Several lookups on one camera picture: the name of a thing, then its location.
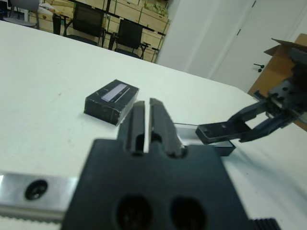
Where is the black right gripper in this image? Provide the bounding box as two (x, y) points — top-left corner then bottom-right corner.
(227, 64), (307, 144)

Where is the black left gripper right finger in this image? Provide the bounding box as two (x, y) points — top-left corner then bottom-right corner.
(148, 97), (251, 230)

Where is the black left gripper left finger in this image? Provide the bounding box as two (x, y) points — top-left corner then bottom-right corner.
(61, 100), (154, 230)

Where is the open brown cardboard box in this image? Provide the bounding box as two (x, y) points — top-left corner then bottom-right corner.
(247, 33), (307, 132)

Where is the black box base white insert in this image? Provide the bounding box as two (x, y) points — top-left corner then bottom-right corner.
(176, 123), (235, 158)

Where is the white door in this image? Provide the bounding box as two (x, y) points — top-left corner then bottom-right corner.
(210, 0), (307, 94)

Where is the wooden crate stack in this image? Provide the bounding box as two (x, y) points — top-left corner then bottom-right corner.
(37, 0), (171, 65)

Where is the black mesh office chair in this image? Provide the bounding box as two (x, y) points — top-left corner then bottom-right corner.
(63, 3), (106, 46)
(112, 19), (152, 61)

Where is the black upright panel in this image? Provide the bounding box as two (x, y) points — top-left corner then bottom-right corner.
(52, 14), (62, 35)

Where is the grey chair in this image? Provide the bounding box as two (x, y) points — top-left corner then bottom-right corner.
(3, 0), (41, 30)

